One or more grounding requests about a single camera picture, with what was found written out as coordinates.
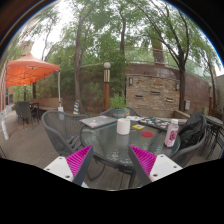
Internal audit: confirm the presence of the orange canopy tent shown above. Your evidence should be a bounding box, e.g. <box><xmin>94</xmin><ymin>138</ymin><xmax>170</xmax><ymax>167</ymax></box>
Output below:
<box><xmin>4</xmin><ymin>52</ymin><xmax>64</xmax><ymax>113</ymax></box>

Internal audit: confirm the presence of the silver laptop with stickers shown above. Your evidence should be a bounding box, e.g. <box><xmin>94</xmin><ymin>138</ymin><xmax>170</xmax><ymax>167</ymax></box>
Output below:
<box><xmin>79</xmin><ymin>114</ymin><xmax>118</xmax><ymax>129</ymax></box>

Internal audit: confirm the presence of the dark patio table with chairs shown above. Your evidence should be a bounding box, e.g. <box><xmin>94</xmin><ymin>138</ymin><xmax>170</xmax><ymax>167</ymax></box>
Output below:
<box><xmin>202</xmin><ymin>114</ymin><xmax>224</xmax><ymax>160</ymax></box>

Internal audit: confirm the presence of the white cup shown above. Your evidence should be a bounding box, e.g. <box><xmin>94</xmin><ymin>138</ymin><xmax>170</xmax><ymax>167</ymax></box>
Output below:
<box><xmin>116</xmin><ymin>117</ymin><xmax>131</xmax><ymax>136</ymax></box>

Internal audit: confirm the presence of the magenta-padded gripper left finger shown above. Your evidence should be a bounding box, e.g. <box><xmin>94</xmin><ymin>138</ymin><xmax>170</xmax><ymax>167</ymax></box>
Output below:
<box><xmin>43</xmin><ymin>144</ymin><xmax>96</xmax><ymax>188</ymax></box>

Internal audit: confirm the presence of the leaning thin-trunk tree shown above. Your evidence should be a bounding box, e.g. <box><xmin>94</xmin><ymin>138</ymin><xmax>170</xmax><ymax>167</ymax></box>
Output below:
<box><xmin>49</xmin><ymin>0</ymin><xmax>111</xmax><ymax>114</ymax></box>

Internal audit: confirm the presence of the wooden lamp post white globe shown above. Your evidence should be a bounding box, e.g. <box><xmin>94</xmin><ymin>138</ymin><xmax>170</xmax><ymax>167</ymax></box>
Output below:
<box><xmin>102</xmin><ymin>61</ymin><xmax>112</xmax><ymax>112</ymax></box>

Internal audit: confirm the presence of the pink juice bottle white cap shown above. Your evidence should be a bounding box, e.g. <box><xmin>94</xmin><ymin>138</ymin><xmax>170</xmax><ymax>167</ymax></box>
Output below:
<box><xmin>163</xmin><ymin>118</ymin><xmax>180</xmax><ymax>148</ymax></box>

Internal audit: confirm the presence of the flat round red coaster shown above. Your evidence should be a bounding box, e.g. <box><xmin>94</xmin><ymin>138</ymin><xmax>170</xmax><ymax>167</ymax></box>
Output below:
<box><xmin>140</xmin><ymin>130</ymin><xmax>155</xmax><ymax>138</ymax></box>

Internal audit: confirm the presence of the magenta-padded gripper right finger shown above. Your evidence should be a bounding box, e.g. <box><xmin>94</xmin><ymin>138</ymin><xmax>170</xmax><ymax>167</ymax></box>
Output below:
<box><xmin>127</xmin><ymin>144</ymin><xmax>184</xmax><ymax>188</ymax></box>

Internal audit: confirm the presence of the black laptop with stickers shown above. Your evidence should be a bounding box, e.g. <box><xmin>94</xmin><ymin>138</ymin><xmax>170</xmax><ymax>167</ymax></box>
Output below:
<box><xmin>137</xmin><ymin>116</ymin><xmax>172</xmax><ymax>131</ymax></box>

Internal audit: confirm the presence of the green plant in blue pot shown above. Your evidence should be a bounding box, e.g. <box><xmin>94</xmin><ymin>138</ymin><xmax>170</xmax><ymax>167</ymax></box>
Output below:
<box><xmin>109</xmin><ymin>92</ymin><xmax>129</xmax><ymax>119</ymax></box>

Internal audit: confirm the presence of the white printed paper sheet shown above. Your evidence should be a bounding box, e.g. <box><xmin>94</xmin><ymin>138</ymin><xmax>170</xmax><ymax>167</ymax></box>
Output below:
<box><xmin>126</xmin><ymin>115</ymin><xmax>144</xmax><ymax>122</ymax></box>

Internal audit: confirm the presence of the yellow card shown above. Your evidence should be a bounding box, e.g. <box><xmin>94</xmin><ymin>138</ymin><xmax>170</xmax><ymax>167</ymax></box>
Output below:
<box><xmin>131</xmin><ymin>124</ymin><xmax>146</xmax><ymax>131</ymax></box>

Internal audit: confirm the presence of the blue yellow striped cone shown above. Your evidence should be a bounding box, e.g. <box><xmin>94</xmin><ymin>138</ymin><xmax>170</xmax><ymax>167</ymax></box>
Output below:
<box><xmin>72</xmin><ymin>99</ymin><xmax>81</xmax><ymax>116</ymax></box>

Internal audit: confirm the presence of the group of dark patio chairs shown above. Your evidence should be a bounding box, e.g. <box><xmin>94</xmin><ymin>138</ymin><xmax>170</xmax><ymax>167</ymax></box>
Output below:
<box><xmin>13</xmin><ymin>100</ymin><xmax>41</xmax><ymax>129</ymax></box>

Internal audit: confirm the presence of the dark forked-trunk tree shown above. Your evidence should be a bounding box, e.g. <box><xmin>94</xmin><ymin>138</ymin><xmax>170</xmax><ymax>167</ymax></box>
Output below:
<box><xmin>133</xmin><ymin>0</ymin><xmax>218</xmax><ymax>113</ymax></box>

